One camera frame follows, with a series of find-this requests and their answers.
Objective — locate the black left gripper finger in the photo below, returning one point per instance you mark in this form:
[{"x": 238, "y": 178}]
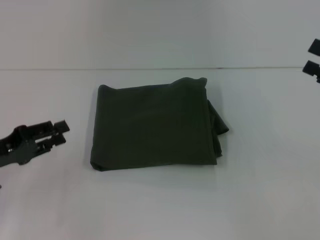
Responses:
[
  {"x": 52, "y": 142},
  {"x": 47, "y": 128}
]

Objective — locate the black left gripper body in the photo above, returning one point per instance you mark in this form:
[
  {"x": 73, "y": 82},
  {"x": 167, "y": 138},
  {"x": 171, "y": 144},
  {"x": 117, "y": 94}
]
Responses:
[{"x": 17, "y": 147}]

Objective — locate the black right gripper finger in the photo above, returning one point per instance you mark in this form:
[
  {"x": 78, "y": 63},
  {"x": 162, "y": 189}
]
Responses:
[
  {"x": 315, "y": 47},
  {"x": 312, "y": 68}
]

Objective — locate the dark green t-shirt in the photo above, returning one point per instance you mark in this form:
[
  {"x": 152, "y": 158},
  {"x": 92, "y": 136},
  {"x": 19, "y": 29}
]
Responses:
[{"x": 155, "y": 125}]

